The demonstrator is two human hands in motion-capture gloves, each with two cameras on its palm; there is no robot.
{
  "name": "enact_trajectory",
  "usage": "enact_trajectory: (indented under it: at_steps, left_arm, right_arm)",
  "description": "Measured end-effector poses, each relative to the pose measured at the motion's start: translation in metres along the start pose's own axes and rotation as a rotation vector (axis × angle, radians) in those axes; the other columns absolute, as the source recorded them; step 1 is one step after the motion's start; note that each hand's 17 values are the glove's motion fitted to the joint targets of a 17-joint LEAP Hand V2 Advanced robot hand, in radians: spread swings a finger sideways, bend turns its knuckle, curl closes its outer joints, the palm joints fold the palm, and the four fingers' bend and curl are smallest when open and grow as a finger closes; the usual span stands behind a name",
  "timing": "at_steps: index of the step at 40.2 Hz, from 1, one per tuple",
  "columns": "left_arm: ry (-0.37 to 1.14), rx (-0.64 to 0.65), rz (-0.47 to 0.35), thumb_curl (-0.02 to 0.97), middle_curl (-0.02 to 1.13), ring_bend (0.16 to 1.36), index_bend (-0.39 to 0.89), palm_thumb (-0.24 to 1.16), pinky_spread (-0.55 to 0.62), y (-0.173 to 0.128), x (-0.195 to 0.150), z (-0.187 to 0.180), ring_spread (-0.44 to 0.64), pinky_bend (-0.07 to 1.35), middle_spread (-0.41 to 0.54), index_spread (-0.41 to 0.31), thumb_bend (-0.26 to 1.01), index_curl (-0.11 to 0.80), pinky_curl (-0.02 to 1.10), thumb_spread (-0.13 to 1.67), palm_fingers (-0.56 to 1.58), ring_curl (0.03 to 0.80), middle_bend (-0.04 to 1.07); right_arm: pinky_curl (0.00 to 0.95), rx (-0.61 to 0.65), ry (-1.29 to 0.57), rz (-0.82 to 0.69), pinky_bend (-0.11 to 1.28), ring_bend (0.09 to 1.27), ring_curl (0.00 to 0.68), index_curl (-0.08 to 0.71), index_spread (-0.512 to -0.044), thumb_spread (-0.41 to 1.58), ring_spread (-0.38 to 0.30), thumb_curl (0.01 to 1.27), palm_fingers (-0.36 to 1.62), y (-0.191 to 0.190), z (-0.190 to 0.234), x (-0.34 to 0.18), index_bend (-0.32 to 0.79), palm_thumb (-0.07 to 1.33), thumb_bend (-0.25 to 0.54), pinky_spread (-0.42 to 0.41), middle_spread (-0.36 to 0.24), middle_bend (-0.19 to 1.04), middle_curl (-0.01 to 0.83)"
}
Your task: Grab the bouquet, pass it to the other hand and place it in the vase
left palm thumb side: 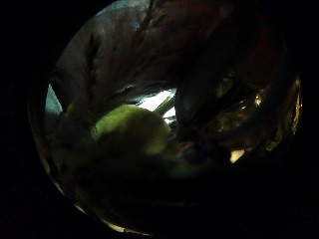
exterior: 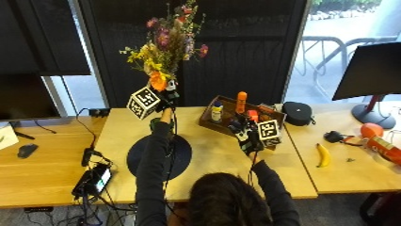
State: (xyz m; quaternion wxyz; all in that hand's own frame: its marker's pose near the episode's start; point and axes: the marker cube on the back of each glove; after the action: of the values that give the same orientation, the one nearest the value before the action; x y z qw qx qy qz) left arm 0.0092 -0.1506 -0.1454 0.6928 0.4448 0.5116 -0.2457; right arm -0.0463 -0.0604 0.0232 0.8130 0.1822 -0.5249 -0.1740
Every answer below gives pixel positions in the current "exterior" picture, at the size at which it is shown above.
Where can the person's right hand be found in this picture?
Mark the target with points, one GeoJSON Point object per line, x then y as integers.
{"type": "Point", "coordinates": [246, 133]}

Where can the person's left hand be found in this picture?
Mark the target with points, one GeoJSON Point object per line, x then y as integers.
{"type": "Point", "coordinates": [166, 98]}

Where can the bouquet of mixed flowers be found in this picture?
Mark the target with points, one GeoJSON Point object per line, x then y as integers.
{"type": "Point", "coordinates": [167, 47]}

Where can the brown wooden tray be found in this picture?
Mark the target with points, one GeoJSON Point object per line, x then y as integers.
{"type": "Point", "coordinates": [226, 116]}

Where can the red small object in tray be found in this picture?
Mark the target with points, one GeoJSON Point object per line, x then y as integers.
{"type": "Point", "coordinates": [253, 114]}

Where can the white bottle with blue cap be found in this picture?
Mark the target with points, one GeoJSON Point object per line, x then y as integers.
{"type": "Point", "coordinates": [217, 111]}

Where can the orange bottle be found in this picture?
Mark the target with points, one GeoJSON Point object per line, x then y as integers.
{"type": "Point", "coordinates": [242, 102]}

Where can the white marker cube on right glove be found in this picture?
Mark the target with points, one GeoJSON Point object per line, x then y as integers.
{"type": "Point", "coordinates": [268, 130]}

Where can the white marker cube on glove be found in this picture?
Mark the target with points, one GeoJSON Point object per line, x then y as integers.
{"type": "Point", "coordinates": [268, 130]}
{"type": "Point", "coordinates": [143, 102]}

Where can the black round case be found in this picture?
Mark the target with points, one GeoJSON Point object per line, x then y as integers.
{"type": "Point", "coordinates": [298, 113]}

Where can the round black mat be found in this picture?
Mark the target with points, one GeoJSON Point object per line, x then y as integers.
{"type": "Point", "coordinates": [185, 155]}

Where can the yellow banana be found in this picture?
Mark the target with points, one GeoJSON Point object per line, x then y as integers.
{"type": "Point", "coordinates": [323, 156]}

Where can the white marker cube on left glove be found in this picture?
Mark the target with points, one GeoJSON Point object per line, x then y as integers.
{"type": "Point", "coordinates": [143, 102]}

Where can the the person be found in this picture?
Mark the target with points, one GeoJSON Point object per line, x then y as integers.
{"type": "Point", "coordinates": [226, 201]}

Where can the metal bike rack outside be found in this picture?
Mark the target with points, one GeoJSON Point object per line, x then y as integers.
{"type": "Point", "coordinates": [334, 53]}

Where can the small black box on table edge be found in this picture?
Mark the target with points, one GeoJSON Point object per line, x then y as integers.
{"type": "Point", "coordinates": [99, 112]}

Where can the black computer monitor with stand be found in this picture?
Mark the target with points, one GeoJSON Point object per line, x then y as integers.
{"type": "Point", "coordinates": [372, 78]}

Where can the red cylindrical can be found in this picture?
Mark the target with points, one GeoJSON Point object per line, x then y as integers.
{"type": "Point", "coordinates": [384, 149]}

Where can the black power adapter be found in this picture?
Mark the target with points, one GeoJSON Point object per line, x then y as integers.
{"type": "Point", "coordinates": [87, 156]}

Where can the black device with lit screen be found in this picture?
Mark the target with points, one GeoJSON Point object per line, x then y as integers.
{"type": "Point", "coordinates": [94, 180]}

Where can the black computer mouse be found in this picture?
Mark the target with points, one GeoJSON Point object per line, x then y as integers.
{"type": "Point", "coordinates": [27, 150]}

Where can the white paper sheet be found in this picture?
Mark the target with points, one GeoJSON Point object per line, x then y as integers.
{"type": "Point", "coordinates": [7, 137]}

